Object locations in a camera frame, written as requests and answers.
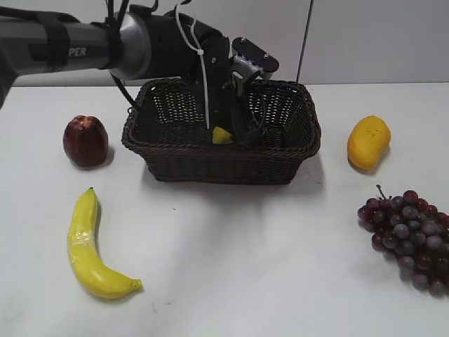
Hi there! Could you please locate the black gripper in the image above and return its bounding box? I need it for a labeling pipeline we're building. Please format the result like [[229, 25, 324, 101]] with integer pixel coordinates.
[[164, 9, 262, 145]]

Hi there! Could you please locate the yellow lemon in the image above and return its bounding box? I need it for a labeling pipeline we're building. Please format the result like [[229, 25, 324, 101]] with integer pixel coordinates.
[[213, 126, 234, 145]]

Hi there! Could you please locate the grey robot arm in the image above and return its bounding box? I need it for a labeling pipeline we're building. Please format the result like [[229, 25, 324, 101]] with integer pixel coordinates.
[[1, 1, 263, 145]]

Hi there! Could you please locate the dark woven basket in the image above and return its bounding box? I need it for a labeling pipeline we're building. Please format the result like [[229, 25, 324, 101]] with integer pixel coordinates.
[[121, 78, 321, 185]]

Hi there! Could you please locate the orange yellow mango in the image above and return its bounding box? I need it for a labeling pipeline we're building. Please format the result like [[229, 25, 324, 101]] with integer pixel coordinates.
[[347, 115, 391, 171]]

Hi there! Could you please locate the dark red apple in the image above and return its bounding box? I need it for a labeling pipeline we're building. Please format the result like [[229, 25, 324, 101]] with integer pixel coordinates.
[[62, 115, 109, 168]]

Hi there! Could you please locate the yellow banana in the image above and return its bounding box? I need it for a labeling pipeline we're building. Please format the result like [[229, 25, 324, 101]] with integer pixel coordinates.
[[67, 187, 143, 300]]

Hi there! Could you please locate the purple grape bunch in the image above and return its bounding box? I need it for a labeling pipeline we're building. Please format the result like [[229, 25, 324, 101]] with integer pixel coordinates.
[[357, 184, 448, 298]]

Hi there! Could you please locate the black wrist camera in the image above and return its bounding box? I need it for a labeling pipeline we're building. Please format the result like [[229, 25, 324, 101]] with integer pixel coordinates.
[[231, 37, 279, 85]]

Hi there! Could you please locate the white cable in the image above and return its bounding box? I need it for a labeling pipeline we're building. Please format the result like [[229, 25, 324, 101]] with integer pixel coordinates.
[[174, 0, 214, 130]]

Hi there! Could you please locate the black cable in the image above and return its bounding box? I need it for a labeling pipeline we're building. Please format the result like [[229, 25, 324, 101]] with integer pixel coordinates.
[[108, 70, 166, 131]]

